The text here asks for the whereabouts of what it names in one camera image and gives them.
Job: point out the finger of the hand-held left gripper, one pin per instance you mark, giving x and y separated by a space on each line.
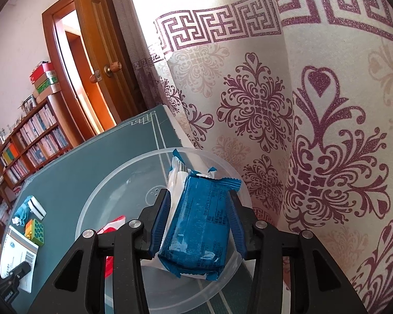
18 271

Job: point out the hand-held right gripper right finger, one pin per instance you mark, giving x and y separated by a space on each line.
236 222

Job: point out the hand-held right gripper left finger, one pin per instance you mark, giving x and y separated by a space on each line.
159 222

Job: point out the white medicine box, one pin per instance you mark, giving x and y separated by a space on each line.
19 252

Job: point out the blue snack packet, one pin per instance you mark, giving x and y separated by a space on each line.
199 219

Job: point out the multicoloured toy brick stack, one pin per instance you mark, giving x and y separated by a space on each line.
36 234

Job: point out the white plastic packet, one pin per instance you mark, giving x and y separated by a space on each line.
177 183

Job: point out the red snack packet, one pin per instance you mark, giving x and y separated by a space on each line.
114 224

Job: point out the clear plastic bowl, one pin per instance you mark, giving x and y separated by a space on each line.
118 196

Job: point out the blue crumpled cloth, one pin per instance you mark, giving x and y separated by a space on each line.
21 212

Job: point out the white and black eraser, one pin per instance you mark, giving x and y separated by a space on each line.
37 207

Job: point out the cream and purple patterned curtain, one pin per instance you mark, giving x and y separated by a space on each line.
281 104

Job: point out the rows of books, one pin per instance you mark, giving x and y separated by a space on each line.
36 130

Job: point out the wooden bookshelf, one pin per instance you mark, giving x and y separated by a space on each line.
57 117

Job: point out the brass door knob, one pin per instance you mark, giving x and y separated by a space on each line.
113 68

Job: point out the beige cardboard box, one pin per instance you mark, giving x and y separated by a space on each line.
49 95

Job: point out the green box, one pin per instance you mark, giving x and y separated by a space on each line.
47 84

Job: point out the red box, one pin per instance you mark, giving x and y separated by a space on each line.
41 72

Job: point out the wooden door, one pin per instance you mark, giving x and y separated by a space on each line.
98 23

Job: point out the small picture frame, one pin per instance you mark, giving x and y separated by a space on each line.
28 104

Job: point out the wooden door frame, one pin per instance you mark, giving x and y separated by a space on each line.
52 39

